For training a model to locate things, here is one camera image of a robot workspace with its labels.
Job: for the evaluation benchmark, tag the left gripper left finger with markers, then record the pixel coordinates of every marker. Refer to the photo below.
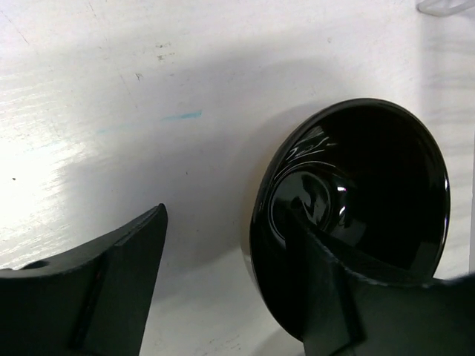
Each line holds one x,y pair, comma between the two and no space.
91,300

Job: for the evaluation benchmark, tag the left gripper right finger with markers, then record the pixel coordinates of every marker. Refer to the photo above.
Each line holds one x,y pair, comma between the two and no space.
353,304

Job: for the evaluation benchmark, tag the black glossy bowl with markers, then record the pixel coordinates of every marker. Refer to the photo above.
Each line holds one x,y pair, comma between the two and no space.
368,173

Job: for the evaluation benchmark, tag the white wire dish rack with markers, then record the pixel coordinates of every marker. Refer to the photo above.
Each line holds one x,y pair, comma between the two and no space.
443,8

